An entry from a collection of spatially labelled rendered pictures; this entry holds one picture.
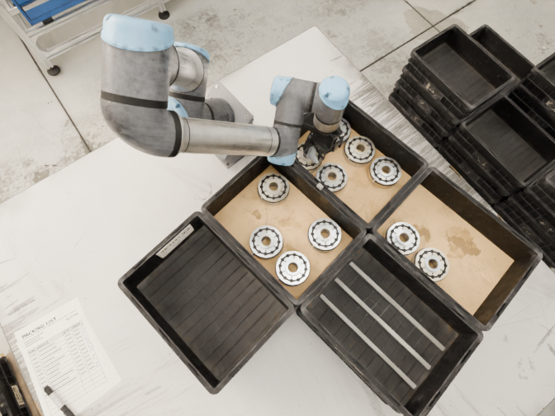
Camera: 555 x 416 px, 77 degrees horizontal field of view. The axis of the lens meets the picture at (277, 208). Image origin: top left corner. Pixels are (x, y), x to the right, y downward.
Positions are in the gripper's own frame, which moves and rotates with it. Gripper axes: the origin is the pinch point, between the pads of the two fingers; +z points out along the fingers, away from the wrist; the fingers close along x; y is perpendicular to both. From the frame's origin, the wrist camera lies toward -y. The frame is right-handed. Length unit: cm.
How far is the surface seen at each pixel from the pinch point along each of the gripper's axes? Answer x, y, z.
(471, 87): 99, 10, 36
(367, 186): 6.1, 20.5, 1.9
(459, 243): 16, 53, 2
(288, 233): -24.2, 16.4, 2.0
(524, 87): 119, 26, 36
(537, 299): 29, 84, 15
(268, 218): -26.1, 8.7, 2.0
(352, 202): -1.5, 21.4, 1.9
